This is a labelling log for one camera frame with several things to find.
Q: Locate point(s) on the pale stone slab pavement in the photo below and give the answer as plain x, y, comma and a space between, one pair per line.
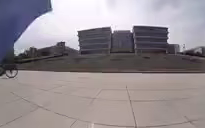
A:
103, 93

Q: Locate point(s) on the low grey building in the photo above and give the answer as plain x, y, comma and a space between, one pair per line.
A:
203, 51

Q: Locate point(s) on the blue canopy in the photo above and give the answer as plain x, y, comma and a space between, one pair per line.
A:
6, 23

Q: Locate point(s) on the bicycle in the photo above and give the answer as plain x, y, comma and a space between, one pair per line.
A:
10, 72

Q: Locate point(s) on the low dark building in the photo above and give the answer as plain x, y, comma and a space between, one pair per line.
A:
50, 50

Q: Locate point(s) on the grey three-block building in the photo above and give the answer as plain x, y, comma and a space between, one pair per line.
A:
96, 40

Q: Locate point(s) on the wide grey stone stairs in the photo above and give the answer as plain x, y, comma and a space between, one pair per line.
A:
123, 62

